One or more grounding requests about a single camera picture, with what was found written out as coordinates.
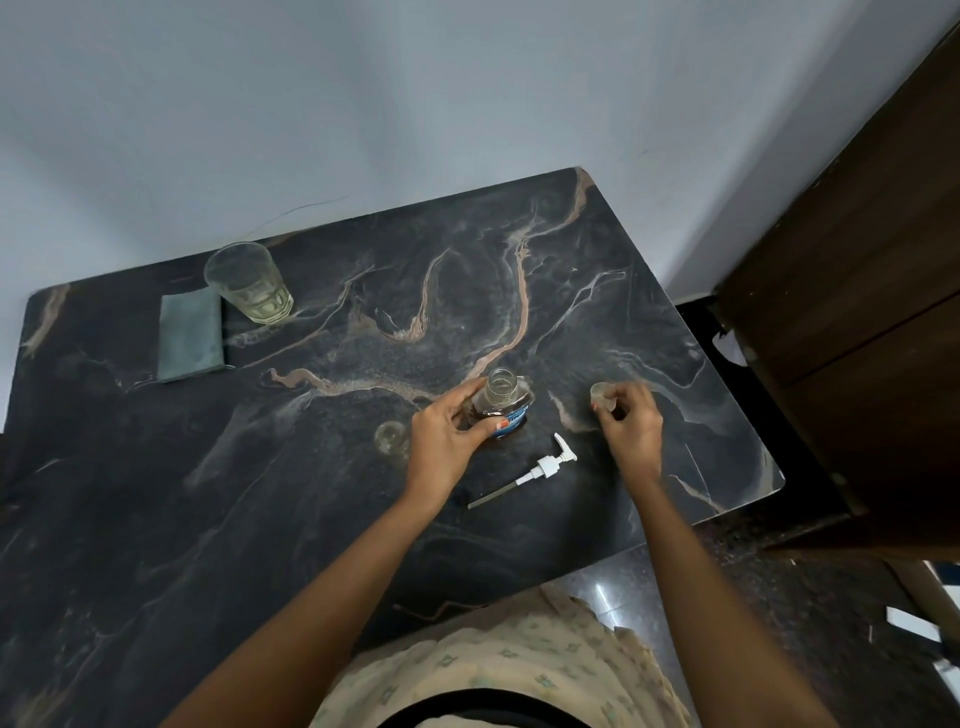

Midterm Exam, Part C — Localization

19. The person's right hand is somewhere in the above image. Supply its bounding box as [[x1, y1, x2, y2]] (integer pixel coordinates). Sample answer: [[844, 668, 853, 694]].
[[591, 382, 666, 493]]

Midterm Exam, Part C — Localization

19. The person's left hand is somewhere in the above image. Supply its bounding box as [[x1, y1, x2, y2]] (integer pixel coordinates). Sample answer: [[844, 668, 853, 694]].
[[401, 377, 512, 512]]

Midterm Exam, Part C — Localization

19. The small clear pump bottle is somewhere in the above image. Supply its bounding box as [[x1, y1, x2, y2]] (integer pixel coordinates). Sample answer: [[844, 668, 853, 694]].
[[373, 420, 412, 460]]

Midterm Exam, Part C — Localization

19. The Listerine mouthwash bottle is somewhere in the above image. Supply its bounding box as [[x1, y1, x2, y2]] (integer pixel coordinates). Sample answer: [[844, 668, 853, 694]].
[[468, 367, 538, 442]]

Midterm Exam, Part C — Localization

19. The white pump dispenser head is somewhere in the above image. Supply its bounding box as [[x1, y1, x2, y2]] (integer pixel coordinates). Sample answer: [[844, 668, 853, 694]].
[[466, 432, 579, 511]]

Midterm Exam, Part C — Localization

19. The clear drinking glass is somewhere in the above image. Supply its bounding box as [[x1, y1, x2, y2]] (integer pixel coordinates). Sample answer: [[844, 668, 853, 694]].
[[203, 241, 295, 327]]

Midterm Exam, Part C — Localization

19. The person's right forearm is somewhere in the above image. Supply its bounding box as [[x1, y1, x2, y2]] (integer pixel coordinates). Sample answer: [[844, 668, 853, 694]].
[[626, 476, 841, 728]]

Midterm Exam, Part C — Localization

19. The person's left forearm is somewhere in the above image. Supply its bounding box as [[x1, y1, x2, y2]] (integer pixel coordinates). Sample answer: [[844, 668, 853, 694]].
[[161, 487, 444, 728]]

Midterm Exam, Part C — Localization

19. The white plastic scrap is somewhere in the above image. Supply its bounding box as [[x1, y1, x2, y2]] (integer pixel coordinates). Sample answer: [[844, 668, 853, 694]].
[[710, 329, 749, 369]]

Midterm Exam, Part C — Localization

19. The cream patterned clothing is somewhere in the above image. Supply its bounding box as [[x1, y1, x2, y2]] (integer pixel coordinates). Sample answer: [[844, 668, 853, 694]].
[[311, 584, 695, 728]]

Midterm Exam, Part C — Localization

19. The black marble table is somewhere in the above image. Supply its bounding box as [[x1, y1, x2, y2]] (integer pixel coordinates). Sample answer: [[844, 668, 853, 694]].
[[0, 166, 787, 728]]

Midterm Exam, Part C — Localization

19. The grey-green folded cloth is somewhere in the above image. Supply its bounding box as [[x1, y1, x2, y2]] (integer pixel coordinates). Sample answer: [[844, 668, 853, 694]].
[[155, 287, 228, 385]]

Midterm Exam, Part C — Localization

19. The beige furniture leg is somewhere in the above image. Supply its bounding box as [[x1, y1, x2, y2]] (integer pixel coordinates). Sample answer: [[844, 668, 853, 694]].
[[888, 558, 960, 639]]

